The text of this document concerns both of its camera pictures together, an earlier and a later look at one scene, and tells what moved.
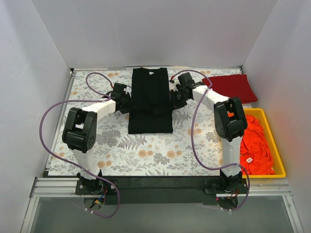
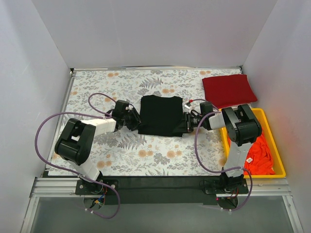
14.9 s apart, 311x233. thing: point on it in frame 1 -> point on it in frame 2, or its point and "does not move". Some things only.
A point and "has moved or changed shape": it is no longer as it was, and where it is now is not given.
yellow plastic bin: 278,167 does not move
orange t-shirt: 255,154 does not move
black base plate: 164,190 does not move
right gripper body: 175,98 -> 187,122
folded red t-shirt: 233,86 does not move
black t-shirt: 150,109 has moved or changed shape
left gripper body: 128,103 -> 134,120
